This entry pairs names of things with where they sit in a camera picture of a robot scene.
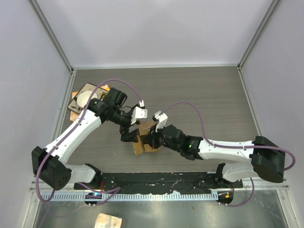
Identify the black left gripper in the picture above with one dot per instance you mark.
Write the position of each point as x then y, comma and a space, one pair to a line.
127, 136

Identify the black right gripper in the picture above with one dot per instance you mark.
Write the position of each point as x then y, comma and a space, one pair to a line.
152, 137

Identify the brown cardboard express box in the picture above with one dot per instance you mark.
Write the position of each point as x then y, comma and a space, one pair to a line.
141, 147

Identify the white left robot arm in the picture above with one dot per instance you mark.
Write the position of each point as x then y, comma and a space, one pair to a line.
50, 163

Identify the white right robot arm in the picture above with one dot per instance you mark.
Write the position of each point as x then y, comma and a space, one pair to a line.
243, 159

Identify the floral square plate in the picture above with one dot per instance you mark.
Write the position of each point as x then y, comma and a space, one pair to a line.
79, 100

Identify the orange checkered cloth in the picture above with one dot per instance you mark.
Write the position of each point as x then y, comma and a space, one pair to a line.
74, 116

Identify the white floral bowl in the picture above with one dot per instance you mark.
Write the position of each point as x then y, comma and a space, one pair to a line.
83, 98

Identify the pink paper packet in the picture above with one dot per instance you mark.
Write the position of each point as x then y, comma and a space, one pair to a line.
107, 221

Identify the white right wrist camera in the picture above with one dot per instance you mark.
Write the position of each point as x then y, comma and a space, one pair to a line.
161, 119

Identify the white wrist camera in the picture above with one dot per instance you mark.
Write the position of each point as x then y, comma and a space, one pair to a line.
161, 119
139, 112

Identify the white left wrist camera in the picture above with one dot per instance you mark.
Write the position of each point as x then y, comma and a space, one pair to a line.
139, 112

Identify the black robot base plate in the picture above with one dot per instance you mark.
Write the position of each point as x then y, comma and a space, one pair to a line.
158, 183

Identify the white slotted cable duct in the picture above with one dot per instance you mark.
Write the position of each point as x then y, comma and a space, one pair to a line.
90, 196

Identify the aluminium frame rail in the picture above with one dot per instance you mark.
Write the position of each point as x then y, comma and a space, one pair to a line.
258, 183

